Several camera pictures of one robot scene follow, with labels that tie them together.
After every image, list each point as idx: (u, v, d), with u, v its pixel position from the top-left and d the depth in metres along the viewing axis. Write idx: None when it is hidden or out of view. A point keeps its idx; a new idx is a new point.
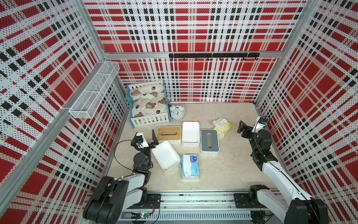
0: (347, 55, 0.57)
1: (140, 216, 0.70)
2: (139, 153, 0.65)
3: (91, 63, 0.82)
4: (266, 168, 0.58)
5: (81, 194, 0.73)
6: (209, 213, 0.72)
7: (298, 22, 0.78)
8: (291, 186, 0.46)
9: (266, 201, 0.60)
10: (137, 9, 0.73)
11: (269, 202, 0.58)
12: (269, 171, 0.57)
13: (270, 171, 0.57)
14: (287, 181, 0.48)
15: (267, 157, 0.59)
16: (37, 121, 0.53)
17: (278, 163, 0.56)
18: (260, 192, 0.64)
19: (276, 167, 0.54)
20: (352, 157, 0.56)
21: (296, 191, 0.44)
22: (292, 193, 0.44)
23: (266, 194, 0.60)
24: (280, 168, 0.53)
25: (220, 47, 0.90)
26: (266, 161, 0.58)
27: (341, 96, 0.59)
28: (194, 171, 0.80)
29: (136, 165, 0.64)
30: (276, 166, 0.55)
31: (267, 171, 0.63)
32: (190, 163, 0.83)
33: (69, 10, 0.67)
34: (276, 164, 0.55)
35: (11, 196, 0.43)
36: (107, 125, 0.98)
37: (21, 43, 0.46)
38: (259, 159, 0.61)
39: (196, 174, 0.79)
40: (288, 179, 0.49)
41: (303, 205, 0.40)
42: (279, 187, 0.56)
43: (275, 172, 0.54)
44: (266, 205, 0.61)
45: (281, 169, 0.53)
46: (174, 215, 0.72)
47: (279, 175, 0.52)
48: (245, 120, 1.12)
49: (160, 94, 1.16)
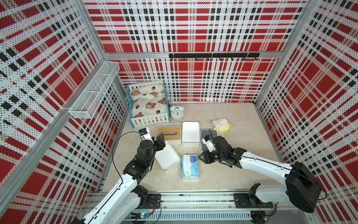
0: (347, 55, 0.57)
1: (140, 216, 0.70)
2: (145, 140, 0.60)
3: (91, 63, 0.82)
4: (244, 164, 0.60)
5: (81, 193, 0.73)
6: (210, 213, 0.72)
7: (298, 22, 0.78)
8: (274, 167, 0.49)
9: (267, 195, 0.60)
10: (137, 9, 0.73)
11: (270, 195, 0.59)
12: (248, 165, 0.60)
13: (249, 165, 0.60)
14: (268, 164, 0.51)
15: (236, 152, 0.62)
16: (37, 121, 0.53)
17: (249, 152, 0.59)
18: (258, 193, 0.64)
19: (249, 157, 0.56)
20: (352, 157, 0.56)
21: (280, 168, 0.47)
22: (281, 173, 0.46)
23: (264, 190, 0.61)
24: (253, 156, 0.56)
25: (220, 47, 0.90)
26: (239, 156, 0.59)
27: (341, 96, 0.59)
28: (194, 171, 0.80)
29: (141, 150, 0.59)
30: (250, 157, 0.57)
31: (245, 166, 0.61)
32: (190, 163, 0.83)
33: (69, 10, 0.67)
34: (248, 155, 0.57)
35: (11, 196, 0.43)
36: (107, 125, 0.98)
37: (20, 43, 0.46)
38: (234, 159, 0.61)
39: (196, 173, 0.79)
40: (265, 161, 0.52)
41: (293, 179, 0.42)
42: (267, 174, 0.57)
43: (253, 163, 0.55)
44: (270, 200, 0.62)
45: (256, 157, 0.55)
46: (174, 215, 0.72)
47: (259, 163, 0.53)
48: (245, 120, 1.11)
49: (160, 94, 1.16)
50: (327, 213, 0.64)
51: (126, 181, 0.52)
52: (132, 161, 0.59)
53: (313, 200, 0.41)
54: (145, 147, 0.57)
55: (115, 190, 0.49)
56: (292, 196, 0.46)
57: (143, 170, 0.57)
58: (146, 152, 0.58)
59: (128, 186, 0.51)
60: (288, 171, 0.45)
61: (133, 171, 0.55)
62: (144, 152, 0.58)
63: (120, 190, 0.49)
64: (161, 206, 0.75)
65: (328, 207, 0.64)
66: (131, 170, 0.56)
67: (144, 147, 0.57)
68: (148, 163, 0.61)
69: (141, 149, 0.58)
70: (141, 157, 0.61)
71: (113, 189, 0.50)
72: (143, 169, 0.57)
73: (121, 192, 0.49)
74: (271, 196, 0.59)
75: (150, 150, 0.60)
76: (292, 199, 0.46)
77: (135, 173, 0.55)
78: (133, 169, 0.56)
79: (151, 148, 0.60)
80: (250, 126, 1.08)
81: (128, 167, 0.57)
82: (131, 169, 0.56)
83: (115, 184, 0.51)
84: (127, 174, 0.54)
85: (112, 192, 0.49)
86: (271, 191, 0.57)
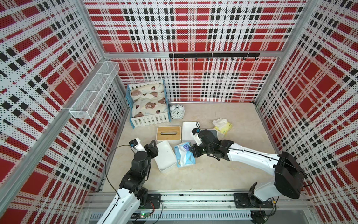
0: (347, 54, 0.57)
1: (140, 216, 0.70)
2: (140, 152, 0.61)
3: (91, 63, 0.82)
4: (232, 156, 0.58)
5: (81, 193, 0.73)
6: (210, 213, 0.72)
7: (298, 22, 0.78)
8: (262, 158, 0.49)
9: (263, 192, 0.61)
10: (137, 8, 0.73)
11: (265, 192, 0.60)
12: (236, 157, 0.57)
13: (237, 157, 0.57)
14: (256, 156, 0.50)
15: (223, 144, 0.60)
16: (37, 121, 0.53)
17: (237, 144, 0.58)
18: (256, 192, 0.64)
19: (237, 150, 0.56)
20: (352, 157, 0.56)
21: (268, 159, 0.47)
22: (269, 164, 0.47)
23: (258, 188, 0.64)
24: (242, 147, 0.55)
25: (220, 47, 0.90)
26: (227, 148, 0.58)
27: (341, 96, 0.59)
28: (188, 159, 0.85)
29: (135, 163, 0.60)
30: (237, 149, 0.56)
31: (233, 158, 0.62)
32: (185, 151, 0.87)
33: (69, 10, 0.67)
34: (236, 147, 0.57)
35: (11, 196, 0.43)
36: (107, 125, 0.98)
37: (20, 43, 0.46)
38: (222, 152, 0.59)
39: (190, 161, 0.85)
40: (253, 152, 0.51)
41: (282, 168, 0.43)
42: (253, 164, 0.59)
43: (241, 155, 0.54)
44: (268, 196, 0.61)
45: (244, 148, 0.55)
46: (174, 215, 0.72)
47: (246, 155, 0.53)
48: (246, 120, 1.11)
49: (160, 94, 1.16)
50: (327, 213, 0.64)
51: (123, 195, 0.53)
52: (128, 173, 0.60)
53: (299, 187, 0.43)
54: (139, 160, 0.58)
55: (113, 206, 0.50)
56: (279, 185, 0.47)
57: (139, 181, 0.57)
58: (141, 164, 0.59)
59: (125, 200, 0.52)
60: (276, 161, 0.45)
61: (129, 184, 0.56)
62: (139, 164, 0.59)
63: (117, 206, 0.50)
64: (161, 206, 0.75)
65: (328, 207, 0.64)
66: (127, 183, 0.56)
67: (138, 159, 0.58)
68: (144, 173, 0.62)
69: (135, 161, 0.59)
70: (137, 168, 0.61)
71: (110, 206, 0.50)
72: (139, 180, 0.58)
73: (120, 206, 0.50)
74: (266, 192, 0.60)
75: (145, 160, 0.61)
76: (278, 188, 0.51)
77: (132, 186, 0.56)
78: (129, 182, 0.57)
79: (145, 159, 0.60)
80: (250, 126, 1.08)
81: (124, 180, 0.57)
82: (127, 182, 0.57)
83: (112, 201, 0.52)
84: (123, 188, 0.55)
85: (109, 209, 0.50)
86: (264, 188, 0.59)
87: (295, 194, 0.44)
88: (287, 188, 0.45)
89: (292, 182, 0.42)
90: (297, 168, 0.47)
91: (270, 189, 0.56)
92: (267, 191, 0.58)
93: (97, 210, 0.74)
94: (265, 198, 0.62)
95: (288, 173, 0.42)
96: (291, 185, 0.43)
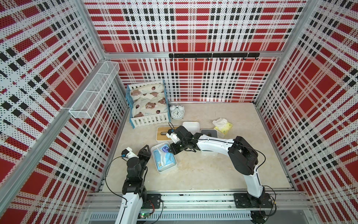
0: (347, 55, 0.57)
1: (140, 216, 0.70)
2: (132, 158, 0.65)
3: (91, 63, 0.82)
4: (201, 145, 0.67)
5: (81, 194, 0.73)
6: (210, 213, 0.72)
7: (298, 22, 0.78)
8: (221, 143, 0.57)
9: (251, 185, 0.64)
10: (137, 9, 0.73)
11: (252, 185, 0.63)
12: (204, 146, 0.66)
13: (204, 145, 0.65)
14: (216, 141, 0.59)
15: (195, 136, 0.68)
16: (37, 121, 0.53)
17: (204, 135, 0.66)
18: (250, 190, 0.66)
19: (203, 139, 0.64)
20: (352, 157, 0.56)
21: (225, 143, 0.56)
22: (225, 147, 0.55)
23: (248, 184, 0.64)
24: (208, 137, 0.63)
25: (220, 47, 0.90)
26: (196, 139, 0.66)
27: (341, 96, 0.59)
28: (168, 158, 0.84)
29: (130, 170, 0.63)
30: (204, 138, 0.64)
31: (203, 148, 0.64)
32: (163, 152, 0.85)
33: (69, 10, 0.67)
34: (203, 137, 0.65)
35: (11, 196, 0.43)
36: (107, 125, 0.98)
37: (20, 43, 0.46)
38: (193, 143, 0.67)
39: (170, 161, 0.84)
40: (216, 138, 0.60)
41: (233, 150, 0.51)
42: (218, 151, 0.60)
43: (206, 143, 0.63)
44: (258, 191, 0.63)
45: (208, 136, 0.64)
46: (174, 215, 0.72)
47: (210, 142, 0.61)
48: (245, 121, 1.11)
49: (160, 94, 1.16)
50: (327, 213, 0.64)
51: (130, 197, 0.57)
52: (127, 181, 0.65)
53: (250, 164, 0.51)
54: (134, 165, 0.62)
55: (123, 209, 0.54)
56: (235, 163, 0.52)
57: (139, 183, 0.63)
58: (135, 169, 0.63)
59: (134, 201, 0.56)
60: (231, 143, 0.54)
61: (131, 188, 0.61)
62: (134, 169, 0.63)
63: (128, 207, 0.54)
64: (161, 206, 0.75)
65: (328, 207, 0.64)
66: (130, 188, 0.61)
67: (132, 165, 0.62)
68: (140, 176, 0.66)
69: (130, 167, 0.62)
70: (133, 173, 0.65)
71: (120, 209, 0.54)
72: (139, 183, 0.63)
73: (130, 207, 0.54)
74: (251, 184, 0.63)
75: (138, 165, 0.64)
76: (234, 166, 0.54)
77: (135, 188, 0.61)
78: (131, 187, 0.61)
79: (138, 164, 0.64)
80: (250, 126, 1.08)
81: (126, 187, 0.61)
82: (129, 187, 0.61)
83: (121, 205, 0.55)
84: (127, 192, 0.59)
85: (121, 213, 0.52)
86: (246, 180, 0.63)
87: (246, 170, 0.53)
88: (240, 165, 0.54)
89: (243, 160, 0.50)
90: (249, 149, 0.55)
91: (246, 178, 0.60)
92: (249, 181, 0.62)
93: (97, 211, 0.74)
94: (260, 193, 0.63)
95: (239, 153, 0.50)
96: (243, 162, 0.51)
